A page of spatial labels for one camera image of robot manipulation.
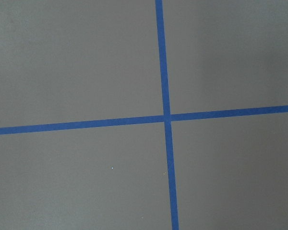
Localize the blue tape strip crosswise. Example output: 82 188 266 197
0 105 288 135

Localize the blue tape strip lengthwise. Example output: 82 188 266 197
155 0 179 230

